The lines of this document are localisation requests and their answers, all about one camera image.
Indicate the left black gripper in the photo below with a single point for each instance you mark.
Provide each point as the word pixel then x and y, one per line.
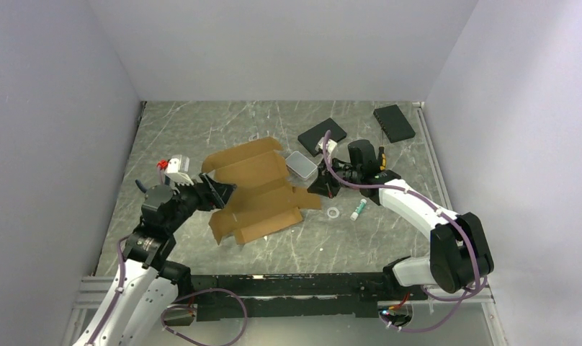
pixel 212 194

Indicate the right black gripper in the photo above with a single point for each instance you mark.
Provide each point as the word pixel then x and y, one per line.
pixel 324 184

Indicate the brown cardboard box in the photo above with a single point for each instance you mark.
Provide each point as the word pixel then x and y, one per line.
pixel 264 201

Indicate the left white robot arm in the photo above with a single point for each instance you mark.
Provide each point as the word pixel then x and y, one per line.
pixel 147 282

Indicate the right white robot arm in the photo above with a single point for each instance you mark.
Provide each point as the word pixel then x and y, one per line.
pixel 459 257

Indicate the clear tape roll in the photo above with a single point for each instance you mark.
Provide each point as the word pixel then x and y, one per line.
pixel 333 212

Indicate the green white glue stick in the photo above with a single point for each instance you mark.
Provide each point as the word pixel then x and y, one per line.
pixel 358 210

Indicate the yellow black screwdriver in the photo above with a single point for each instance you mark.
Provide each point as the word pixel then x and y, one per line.
pixel 381 152

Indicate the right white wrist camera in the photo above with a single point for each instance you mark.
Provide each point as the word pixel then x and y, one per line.
pixel 331 148

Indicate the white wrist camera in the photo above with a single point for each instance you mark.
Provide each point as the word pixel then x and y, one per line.
pixel 331 148
pixel 175 170

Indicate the black flat network switch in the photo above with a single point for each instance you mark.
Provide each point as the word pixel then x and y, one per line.
pixel 310 138

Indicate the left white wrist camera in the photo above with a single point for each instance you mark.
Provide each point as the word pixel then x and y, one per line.
pixel 175 170

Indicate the blue handled pliers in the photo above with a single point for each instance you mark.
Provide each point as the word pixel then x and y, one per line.
pixel 143 189

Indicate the black ported switch box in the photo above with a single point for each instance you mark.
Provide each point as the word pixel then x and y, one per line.
pixel 393 123

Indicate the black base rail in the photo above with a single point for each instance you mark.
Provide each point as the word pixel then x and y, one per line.
pixel 360 294

